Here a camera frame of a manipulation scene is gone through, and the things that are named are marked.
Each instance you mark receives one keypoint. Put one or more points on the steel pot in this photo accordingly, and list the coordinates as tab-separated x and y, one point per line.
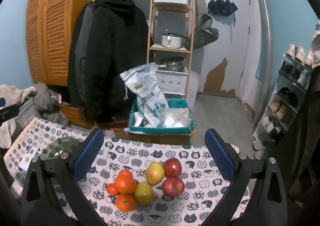
172	64

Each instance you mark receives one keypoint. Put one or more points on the dark blue folded umbrella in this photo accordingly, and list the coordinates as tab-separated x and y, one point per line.
221	7

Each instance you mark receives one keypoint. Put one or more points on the white rice bag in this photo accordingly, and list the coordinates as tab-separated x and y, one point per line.
147	91

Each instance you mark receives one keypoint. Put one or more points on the clear plastic bag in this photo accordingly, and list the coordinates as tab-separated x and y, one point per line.
175	118

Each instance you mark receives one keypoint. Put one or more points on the white enamel pot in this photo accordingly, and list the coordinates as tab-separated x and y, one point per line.
170	41

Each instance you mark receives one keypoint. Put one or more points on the dark hanging garment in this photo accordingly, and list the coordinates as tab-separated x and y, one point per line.
300	141

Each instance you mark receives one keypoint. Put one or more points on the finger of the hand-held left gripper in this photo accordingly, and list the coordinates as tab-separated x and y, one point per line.
2	102
8	113

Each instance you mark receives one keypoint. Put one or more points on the pale blue door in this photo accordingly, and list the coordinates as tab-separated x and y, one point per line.
225	48

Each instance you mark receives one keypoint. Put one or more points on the large cardboard box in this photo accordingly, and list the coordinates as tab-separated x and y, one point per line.
160	138

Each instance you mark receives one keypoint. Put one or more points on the grey padded garment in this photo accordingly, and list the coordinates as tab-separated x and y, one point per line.
48	106

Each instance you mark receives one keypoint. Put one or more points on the grey metal pipe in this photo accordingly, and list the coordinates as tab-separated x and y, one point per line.
265	41

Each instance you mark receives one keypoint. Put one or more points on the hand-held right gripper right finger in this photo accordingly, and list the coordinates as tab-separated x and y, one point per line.
220	156

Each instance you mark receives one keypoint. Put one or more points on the wooden wardrobe drawer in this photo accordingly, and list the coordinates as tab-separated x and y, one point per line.
73	114

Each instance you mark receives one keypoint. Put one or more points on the green glass plate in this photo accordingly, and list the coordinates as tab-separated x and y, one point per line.
58	146

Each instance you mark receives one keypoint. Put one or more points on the olive green hanging bag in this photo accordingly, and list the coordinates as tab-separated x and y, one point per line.
203	32

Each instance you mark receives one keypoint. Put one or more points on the shoe rack with shoes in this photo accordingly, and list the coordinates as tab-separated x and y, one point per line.
281	111

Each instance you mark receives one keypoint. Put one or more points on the grey laundry bag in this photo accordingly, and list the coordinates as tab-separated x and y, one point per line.
25	113

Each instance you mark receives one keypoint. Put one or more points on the white paper card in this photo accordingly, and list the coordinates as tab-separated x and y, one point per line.
28	158

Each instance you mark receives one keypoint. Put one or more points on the small orange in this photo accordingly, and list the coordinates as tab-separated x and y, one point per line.
111	189

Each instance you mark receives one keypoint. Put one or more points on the wooden louvered wardrobe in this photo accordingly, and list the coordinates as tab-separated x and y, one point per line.
50	28

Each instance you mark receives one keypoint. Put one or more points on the white patterned storage box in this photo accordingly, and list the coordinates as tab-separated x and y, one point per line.
171	82

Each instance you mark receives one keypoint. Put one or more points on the beige garment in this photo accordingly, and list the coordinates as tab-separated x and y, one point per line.
10	131

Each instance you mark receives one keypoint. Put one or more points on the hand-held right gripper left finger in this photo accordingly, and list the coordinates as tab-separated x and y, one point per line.
88	156

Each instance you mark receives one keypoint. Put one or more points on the black hooded coat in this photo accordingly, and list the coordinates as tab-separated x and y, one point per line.
115	53

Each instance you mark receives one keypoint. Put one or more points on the dark grey jacket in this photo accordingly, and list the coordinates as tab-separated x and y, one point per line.
80	66

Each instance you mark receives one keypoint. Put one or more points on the cat print tablecloth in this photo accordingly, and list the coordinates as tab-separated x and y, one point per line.
155	213

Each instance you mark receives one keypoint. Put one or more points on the wooden ladder shelf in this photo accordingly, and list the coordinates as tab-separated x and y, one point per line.
150	28

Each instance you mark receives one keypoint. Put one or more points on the red apple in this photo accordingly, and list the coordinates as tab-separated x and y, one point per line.
173	187
172	167

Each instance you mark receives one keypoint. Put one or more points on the teal plastic basket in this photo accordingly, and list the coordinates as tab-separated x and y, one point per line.
183	104

